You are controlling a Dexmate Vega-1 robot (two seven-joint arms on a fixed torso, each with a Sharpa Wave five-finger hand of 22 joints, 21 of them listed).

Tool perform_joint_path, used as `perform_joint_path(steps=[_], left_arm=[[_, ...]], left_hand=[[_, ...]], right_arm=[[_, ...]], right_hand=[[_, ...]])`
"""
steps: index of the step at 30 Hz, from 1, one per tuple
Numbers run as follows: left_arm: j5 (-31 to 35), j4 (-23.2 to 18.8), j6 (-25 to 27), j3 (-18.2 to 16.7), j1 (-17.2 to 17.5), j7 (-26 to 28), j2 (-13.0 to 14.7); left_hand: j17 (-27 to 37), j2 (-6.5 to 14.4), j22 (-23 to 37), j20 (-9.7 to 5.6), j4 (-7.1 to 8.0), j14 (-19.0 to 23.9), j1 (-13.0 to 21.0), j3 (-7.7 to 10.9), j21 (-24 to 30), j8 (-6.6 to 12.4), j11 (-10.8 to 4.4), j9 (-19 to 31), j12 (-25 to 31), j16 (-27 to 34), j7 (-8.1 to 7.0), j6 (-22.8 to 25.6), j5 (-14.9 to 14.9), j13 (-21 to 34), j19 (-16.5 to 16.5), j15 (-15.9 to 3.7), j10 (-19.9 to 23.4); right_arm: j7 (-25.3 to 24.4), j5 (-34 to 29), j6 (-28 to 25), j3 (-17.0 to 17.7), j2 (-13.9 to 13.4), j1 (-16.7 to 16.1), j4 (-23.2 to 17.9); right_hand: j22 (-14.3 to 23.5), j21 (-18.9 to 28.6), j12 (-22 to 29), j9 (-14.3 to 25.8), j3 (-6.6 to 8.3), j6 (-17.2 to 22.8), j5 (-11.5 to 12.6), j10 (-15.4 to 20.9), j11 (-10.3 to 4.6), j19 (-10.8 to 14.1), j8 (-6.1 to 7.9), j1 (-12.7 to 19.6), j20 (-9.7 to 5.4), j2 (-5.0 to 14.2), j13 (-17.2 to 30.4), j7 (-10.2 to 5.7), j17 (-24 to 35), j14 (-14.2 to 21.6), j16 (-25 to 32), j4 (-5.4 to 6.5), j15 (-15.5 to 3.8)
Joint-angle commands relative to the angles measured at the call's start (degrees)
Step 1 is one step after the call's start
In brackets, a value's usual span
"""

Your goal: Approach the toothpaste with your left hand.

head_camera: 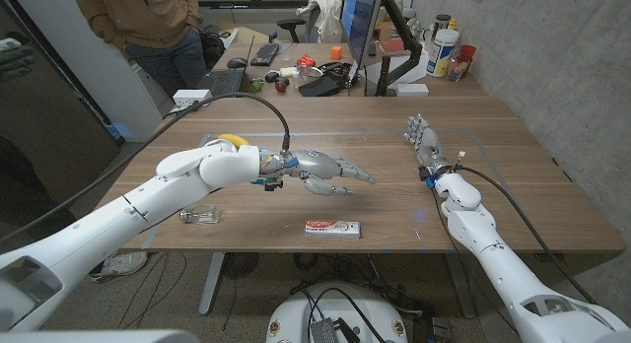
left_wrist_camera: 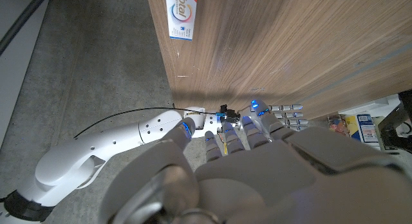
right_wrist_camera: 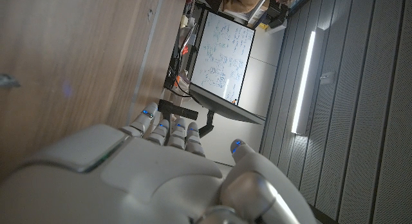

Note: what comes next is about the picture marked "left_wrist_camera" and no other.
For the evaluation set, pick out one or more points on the flat white box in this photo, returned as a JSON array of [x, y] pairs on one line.
[[370, 105]]

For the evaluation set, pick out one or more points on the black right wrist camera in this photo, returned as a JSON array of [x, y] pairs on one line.
[[230, 114]]

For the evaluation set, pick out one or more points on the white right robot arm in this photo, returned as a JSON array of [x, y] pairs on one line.
[[96, 146]]

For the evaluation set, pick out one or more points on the white wipes canister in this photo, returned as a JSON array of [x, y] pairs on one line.
[[365, 127]]

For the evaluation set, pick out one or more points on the Colgate toothpaste box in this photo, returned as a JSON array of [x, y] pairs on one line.
[[181, 14]]

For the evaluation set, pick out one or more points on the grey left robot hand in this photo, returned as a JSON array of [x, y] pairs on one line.
[[273, 179]]

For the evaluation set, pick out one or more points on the clear cup with items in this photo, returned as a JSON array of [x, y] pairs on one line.
[[336, 125]]

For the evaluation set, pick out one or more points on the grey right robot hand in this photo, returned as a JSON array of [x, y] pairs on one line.
[[289, 114]]

